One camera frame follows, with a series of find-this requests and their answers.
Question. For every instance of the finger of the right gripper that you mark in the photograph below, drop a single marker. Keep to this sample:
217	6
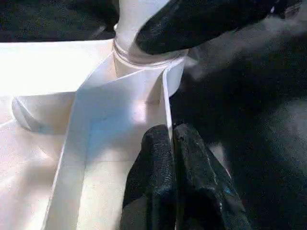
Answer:
211	19

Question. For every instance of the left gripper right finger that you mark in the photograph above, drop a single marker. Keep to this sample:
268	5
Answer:
201	191

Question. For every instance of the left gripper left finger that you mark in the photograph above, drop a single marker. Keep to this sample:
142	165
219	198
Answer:
151	187

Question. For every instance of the white plastic table leg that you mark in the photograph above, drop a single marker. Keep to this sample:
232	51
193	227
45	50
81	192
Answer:
129	24

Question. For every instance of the white plastic table top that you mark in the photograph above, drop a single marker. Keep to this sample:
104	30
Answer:
48	67

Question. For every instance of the black plastic mat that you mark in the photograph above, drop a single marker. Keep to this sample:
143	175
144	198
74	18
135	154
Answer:
259	134

